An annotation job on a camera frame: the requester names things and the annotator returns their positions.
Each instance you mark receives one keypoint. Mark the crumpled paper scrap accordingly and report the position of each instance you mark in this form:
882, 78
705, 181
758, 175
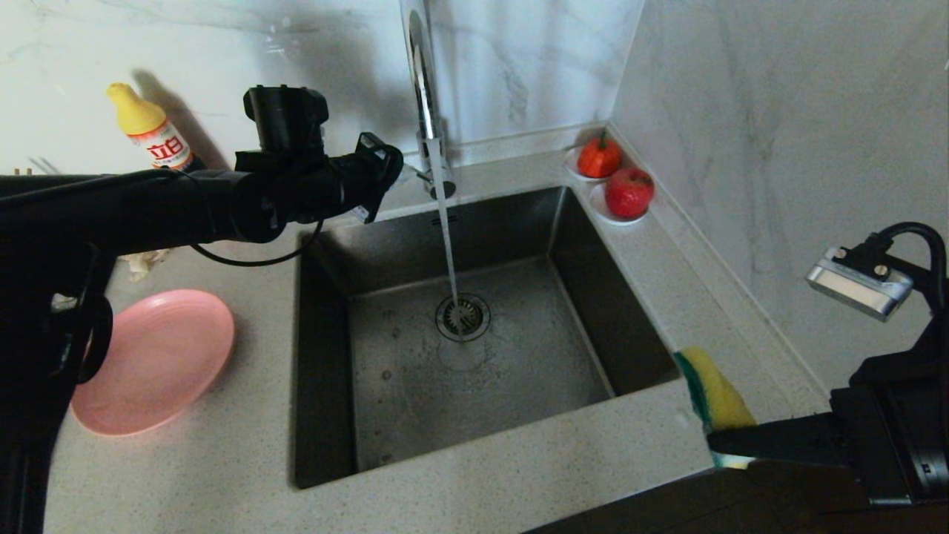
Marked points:
144, 263

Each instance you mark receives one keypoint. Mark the yellow green sponge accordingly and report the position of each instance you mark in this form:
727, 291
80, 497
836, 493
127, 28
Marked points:
719, 393

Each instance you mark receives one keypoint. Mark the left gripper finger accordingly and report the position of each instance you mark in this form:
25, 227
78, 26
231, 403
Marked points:
406, 176

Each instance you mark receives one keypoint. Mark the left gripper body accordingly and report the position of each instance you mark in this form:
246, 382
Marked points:
363, 182

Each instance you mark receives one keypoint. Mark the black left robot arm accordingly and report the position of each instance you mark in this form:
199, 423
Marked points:
111, 215

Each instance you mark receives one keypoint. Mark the red tomato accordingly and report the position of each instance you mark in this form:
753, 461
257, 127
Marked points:
597, 159

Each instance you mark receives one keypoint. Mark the orange dish soap bottle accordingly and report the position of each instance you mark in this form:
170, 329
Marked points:
148, 130

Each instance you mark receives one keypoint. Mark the running water stream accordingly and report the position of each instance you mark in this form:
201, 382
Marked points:
450, 245

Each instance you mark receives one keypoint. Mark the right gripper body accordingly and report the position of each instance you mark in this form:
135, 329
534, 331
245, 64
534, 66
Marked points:
897, 430

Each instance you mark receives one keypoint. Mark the red apple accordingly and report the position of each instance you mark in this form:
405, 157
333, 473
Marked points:
628, 194

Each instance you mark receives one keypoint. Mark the stainless steel sink basin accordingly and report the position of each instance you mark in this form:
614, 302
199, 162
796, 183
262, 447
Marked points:
534, 356

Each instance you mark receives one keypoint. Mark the pink plate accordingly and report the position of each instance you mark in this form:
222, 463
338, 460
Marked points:
163, 363

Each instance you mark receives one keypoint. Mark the chrome faucet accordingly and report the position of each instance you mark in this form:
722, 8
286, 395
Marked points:
424, 89

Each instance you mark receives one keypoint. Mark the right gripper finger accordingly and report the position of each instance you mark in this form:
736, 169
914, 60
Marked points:
778, 441

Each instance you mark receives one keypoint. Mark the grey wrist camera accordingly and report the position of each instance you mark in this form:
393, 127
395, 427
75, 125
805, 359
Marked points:
288, 119
856, 285

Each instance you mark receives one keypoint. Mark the round metal drain strainer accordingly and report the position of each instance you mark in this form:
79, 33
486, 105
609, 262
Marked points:
474, 317

